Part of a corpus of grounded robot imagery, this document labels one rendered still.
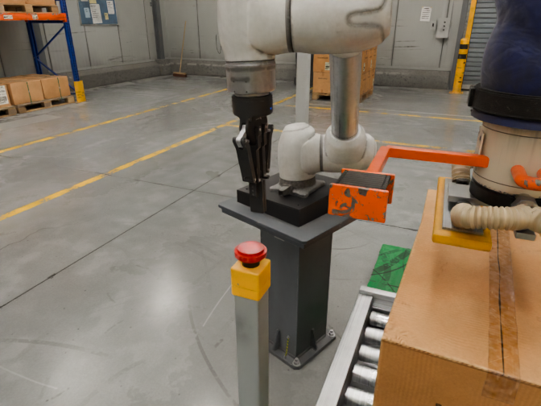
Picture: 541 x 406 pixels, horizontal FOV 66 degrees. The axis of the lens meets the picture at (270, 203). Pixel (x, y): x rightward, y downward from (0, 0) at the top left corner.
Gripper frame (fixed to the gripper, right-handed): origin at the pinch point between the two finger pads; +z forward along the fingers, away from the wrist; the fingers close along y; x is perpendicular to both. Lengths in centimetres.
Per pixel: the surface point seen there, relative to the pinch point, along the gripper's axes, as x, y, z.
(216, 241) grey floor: -121, -156, 112
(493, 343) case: 46, -1, 23
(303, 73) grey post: -129, -357, 15
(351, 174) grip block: 21.2, 7.7, -9.4
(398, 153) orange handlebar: 24.5, -15.9, -6.6
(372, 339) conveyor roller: 17, -41, 64
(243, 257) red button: -1.7, 4.6, 12.3
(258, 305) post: 0.8, 3.8, 24.3
